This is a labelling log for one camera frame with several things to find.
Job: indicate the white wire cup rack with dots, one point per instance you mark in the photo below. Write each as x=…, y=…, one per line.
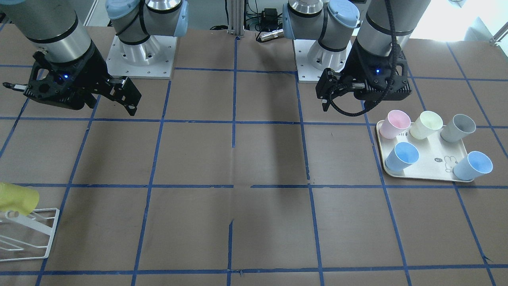
x=27, y=237

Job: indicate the cream cup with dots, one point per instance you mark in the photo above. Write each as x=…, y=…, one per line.
x=426, y=124

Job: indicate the light blue front cup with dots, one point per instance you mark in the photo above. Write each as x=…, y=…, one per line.
x=474, y=165

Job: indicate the pink cup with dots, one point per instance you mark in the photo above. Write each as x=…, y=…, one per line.
x=396, y=122

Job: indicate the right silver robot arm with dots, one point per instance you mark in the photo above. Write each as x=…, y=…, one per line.
x=54, y=28

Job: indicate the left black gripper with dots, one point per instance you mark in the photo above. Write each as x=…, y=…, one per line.
x=359, y=59

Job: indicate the blue rear cup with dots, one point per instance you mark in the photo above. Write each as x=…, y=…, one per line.
x=402, y=156

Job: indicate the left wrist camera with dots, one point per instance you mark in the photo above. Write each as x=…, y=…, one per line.
x=375, y=72

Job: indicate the beige cup tray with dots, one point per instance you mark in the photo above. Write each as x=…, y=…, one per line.
x=437, y=157

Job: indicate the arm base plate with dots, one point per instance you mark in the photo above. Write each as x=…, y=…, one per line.
x=152, y=59
x=312, y=59

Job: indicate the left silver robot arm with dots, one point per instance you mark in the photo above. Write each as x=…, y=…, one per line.
x=336, y=22

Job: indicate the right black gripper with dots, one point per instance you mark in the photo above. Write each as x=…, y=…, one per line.
x=94, y=68

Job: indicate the yellow ikea cup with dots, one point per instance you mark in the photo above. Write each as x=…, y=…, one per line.
x=23, y=200

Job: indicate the grey cup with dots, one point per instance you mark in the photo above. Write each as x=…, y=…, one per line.
x=459, y=127

